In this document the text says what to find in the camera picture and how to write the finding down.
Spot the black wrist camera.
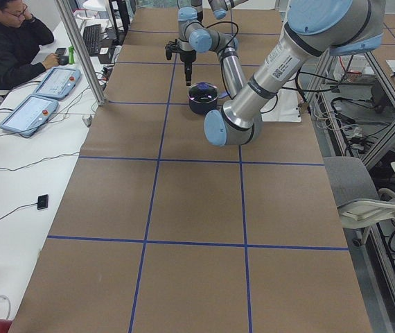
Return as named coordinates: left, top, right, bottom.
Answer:
left=165, top=40, right=179, bottom=61

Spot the green bottle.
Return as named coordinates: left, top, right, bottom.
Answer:
left=68, top=46, right=75, bottom=65

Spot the dark blue saucepan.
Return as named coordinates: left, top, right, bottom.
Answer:
left=188, top=82, right=225, bottom=115

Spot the small black puck device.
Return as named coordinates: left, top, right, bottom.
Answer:
left=37, top=194, right=49, bottom=210

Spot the aluminium frame post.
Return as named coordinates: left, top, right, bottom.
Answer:
left=55, top=0, right=106, bottom=106

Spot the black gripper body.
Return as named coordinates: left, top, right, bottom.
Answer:
left=179, top=50, right=196, bottom=64

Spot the glass lid blue knob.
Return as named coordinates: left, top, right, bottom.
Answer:
left=188, top=82, right=219, bottom=103

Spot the black keyboard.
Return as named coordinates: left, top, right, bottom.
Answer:
left=82, top=24, right=102, bottom=56

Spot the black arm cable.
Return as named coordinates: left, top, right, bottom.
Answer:
left=204, top=21, right=240, bottom=56

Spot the person in black hoodie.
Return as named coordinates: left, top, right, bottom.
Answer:
left=0, top=1, right=60, bottom=90

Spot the blue teach pendant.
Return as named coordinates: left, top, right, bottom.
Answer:
left=0, top=94, right=59, bottom=137
left=33, top=67, right=81, bottom=101

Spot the near blue teach pendant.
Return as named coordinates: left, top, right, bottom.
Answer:
left=0, top=94, right=59, bottom=137

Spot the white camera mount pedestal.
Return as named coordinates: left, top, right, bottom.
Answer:
left=261, top=89, right=301, bottom=123

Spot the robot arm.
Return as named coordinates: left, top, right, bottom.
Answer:
left=177, top=1, right=386, bottom=146
left=191, top=0, right=247, bottom=22

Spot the grey office chair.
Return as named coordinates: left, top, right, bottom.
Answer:
left=324, top=156, right=395, bottom=246

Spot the far blue teach pendant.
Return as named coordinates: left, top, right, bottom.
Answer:
left=33, top=67, right=81, bottom=101

